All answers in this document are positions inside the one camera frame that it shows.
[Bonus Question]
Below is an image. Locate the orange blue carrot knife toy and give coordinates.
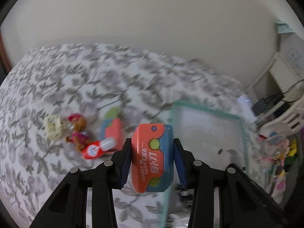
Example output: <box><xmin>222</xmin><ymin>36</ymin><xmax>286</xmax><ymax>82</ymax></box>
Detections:
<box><xmin>131</xmin><ymin>123</ymin><xmax>174</xmax><ymax>193</ymax></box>

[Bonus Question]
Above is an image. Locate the black toy car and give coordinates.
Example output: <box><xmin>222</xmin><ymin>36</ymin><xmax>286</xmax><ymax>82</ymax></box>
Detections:
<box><xmin>175</xmin><ymin>185</ymin><xmax>193</xmax><ymax>206</ymax></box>

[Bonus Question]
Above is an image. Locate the red white glue bottle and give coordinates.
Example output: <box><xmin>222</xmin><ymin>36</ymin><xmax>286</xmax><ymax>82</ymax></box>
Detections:
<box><xmin>82</xmin><ymin>137</ymin><xmax>116</xmax><ymax>160</ymax></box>

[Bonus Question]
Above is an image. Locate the teal framed white tray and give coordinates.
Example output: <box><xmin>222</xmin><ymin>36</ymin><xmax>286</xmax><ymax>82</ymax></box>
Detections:
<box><xmin>160</xmin><ymin>100</ymin><xmax>250</xmax><ymax>228</ymax></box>

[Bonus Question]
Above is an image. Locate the brown puppy toy figure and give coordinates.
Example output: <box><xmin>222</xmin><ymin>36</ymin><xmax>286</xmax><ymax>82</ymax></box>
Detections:
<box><xmin>65</xmin><ymin>113</ymin><xmax>93</xmax><ymax>152</ymax></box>

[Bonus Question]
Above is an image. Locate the cream plastic toy chair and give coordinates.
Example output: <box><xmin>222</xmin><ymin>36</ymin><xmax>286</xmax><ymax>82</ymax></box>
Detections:
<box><xmin>44</xmin><ymin>115</ymin><xmax>62</xmax><ymax>141</ymax></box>

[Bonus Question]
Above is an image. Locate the long orange carrot knife toy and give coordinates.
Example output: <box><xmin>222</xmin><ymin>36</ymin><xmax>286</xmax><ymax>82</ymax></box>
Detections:
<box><xmin>101</xmin><ymin>107</ymin><xmax>123</xmax><ymax>151</ymax></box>

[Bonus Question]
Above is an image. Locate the white router box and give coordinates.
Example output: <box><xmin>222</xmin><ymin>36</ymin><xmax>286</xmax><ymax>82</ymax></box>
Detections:
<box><xmin>237</xmin><ymin>94</ymin><xmax>257</xmax><ymax>124</ymax></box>

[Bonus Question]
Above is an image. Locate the white shelf unit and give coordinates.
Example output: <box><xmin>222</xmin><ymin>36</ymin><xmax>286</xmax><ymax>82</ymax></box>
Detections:
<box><xmin>246</xmin><ymin>52</ymin><xmax>303</xmax><ymax>137</ymax></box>

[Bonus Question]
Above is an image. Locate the floral grey white blanket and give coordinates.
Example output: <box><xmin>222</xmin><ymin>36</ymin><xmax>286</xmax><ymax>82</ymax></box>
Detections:
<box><xmin>1</xmin><ymin>44</ymin><xmax>243</xmax><ymax>227</ymax></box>

